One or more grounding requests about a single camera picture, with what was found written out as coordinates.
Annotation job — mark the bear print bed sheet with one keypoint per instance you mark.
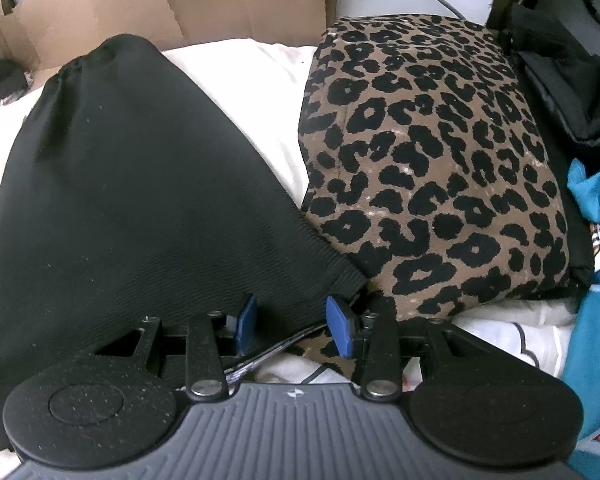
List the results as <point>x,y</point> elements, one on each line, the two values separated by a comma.
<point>260,90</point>

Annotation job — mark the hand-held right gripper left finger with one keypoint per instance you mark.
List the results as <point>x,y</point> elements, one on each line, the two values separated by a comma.
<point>245,322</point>

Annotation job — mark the flattened cardboard sheet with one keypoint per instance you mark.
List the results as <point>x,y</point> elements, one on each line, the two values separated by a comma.
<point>180,0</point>

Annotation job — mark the black shorts with patterned lining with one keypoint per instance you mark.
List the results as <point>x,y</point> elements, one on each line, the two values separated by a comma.
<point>130,185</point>

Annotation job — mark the black bag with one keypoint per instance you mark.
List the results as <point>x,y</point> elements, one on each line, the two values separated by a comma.
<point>570,60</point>

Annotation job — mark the black cloth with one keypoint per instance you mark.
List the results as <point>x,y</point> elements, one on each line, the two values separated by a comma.
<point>7,87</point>

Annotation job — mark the teal garment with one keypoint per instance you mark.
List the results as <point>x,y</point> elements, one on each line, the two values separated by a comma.
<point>595,340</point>

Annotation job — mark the leopard print garment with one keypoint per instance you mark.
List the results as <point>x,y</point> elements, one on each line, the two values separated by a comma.
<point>430,160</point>

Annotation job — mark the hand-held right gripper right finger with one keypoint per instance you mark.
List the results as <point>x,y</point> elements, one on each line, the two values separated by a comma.
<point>340,327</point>

